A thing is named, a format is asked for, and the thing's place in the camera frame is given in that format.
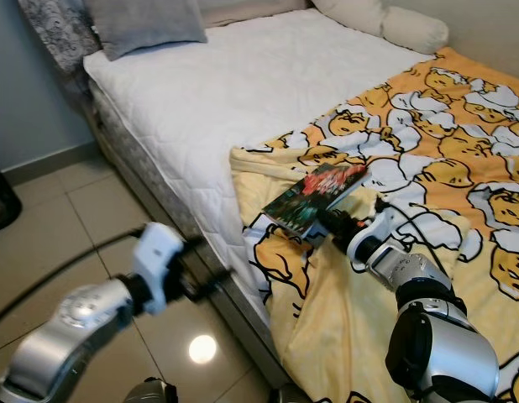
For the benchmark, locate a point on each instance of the yellow cartoon print blanket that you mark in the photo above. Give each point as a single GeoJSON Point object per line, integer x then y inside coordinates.
{"type": "Point", "coordinates": [444, 143]}

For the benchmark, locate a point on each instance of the dark red-green cover book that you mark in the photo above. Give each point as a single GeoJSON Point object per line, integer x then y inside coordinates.
{"type": "Point", "coordinates": [318, 197]}

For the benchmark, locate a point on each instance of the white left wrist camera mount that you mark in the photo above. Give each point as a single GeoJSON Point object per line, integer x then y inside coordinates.
{"type": "Point", "coordinates": [159, 252]}

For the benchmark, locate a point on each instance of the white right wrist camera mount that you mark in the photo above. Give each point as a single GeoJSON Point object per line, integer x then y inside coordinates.
{"type": "Point", "coordinates": [373, 239]}

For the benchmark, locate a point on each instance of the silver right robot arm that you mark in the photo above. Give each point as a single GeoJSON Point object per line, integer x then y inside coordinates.
{"type": "Point", "coordinates": [436, 336]}

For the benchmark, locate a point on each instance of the black mesh waste bin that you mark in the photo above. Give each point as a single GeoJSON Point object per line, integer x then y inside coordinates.
{"type": "Point", "coordinates": [3, 197]}

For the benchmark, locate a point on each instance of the white quilted mattress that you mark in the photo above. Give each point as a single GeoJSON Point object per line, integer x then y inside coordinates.
{"type": "Point", "coordinates": [251, 92]}

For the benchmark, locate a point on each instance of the beige bed base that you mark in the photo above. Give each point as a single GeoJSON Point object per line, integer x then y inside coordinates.
{"type": "Point", "coordinates": [247, 340]}

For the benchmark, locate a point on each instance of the grey pillow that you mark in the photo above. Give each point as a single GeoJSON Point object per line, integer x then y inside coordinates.
{"type": "Point", "coordinates": [142, 25]}

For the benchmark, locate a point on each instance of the short beige bolster pillow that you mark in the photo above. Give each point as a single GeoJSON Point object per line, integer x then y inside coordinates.
{"type": "Point", "coordinates": [417, 32]}

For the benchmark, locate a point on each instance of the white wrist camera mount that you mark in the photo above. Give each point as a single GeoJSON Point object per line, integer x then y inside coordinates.
{"type": "Point", "coordinates": [373, 239]}
{"type": "Point", "coordinates": [159, 252]}

